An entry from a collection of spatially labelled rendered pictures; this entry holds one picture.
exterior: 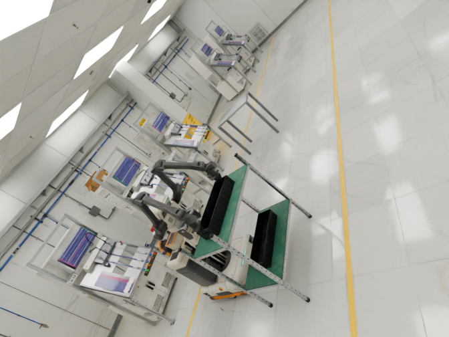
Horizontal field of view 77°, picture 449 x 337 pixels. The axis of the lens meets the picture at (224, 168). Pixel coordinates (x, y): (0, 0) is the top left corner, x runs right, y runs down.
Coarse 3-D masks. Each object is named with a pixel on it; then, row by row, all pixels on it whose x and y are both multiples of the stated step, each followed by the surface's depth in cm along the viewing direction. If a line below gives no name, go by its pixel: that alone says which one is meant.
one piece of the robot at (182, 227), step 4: (192, 208) 281; (188, 212) 280; (192, 212) 281; (196, 212) 286; (196, 216) 291; (200, 216) 289; (176, 220) 274; (176, 224) 272; (180, 224) 274; (184, 224) 269; (176, 228) 271; (180, 228) 270; (184, 228) 265; (180, 232) 270; (184, 232) 267; (184, 236) 274; (188, 236) 272; (192, 236) 271
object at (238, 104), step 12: (252, 96) 492; (228, 108) 513; (240, 108) 464; (252, 108) 461; (264, 108) 503; (228, 120) 527; (264, 120) 472; (276, 120) 515; (240, 132) 539; (240, 144) 507
